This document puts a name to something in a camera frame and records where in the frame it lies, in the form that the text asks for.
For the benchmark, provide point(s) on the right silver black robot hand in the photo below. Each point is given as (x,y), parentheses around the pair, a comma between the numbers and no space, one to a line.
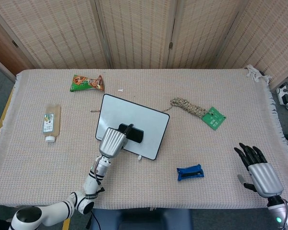
(266,178)

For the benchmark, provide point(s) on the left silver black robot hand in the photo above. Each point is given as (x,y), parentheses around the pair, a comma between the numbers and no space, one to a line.
(112,143)

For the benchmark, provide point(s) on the black rectangular block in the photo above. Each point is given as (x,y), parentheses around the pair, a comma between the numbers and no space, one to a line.
(136,136)

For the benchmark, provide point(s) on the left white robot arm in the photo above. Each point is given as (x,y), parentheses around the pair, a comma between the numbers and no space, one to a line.
(86,194)

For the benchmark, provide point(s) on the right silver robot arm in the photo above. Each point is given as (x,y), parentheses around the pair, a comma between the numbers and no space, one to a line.
(282,213)

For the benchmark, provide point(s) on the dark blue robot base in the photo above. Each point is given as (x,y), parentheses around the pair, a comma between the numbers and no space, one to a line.
(144,220)

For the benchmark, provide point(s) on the white board with black frame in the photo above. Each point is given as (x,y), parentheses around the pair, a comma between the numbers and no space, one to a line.
(134,112)

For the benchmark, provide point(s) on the small brown stick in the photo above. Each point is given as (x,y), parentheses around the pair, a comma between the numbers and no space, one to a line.
(95,111)

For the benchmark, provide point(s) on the beige woven tablecloth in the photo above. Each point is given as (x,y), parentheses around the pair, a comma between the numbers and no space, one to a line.
(158,189)

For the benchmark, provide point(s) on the clear plastic drink bottle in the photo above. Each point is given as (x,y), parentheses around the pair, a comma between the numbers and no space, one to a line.
(51,121)

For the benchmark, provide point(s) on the green orange snack bag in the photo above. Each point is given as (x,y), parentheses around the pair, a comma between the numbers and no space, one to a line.
(87,83)

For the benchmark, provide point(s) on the blue snack packet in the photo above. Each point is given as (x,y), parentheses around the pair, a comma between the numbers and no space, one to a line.
(190,172)

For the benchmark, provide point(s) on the green paper card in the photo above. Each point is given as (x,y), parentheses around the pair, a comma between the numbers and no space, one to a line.
(214,118)

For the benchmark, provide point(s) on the white power strip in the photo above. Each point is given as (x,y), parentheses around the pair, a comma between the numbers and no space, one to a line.
(283,94)

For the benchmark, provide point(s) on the bamboo folding screen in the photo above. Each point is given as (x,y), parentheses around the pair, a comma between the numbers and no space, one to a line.
(139,31)

